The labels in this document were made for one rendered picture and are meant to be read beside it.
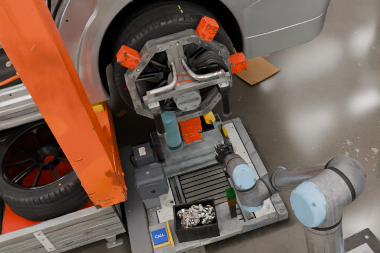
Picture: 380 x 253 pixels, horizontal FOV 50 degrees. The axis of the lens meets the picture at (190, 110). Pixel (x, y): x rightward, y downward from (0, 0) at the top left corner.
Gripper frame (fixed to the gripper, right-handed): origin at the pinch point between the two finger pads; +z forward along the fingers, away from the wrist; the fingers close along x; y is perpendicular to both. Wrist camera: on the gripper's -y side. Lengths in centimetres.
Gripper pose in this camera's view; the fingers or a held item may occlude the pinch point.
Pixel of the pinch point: (219, 149)
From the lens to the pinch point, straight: 197.4
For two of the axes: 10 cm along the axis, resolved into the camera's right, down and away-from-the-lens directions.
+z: -2.4, -2.7, 9.3
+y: -2.7, -9.0, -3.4
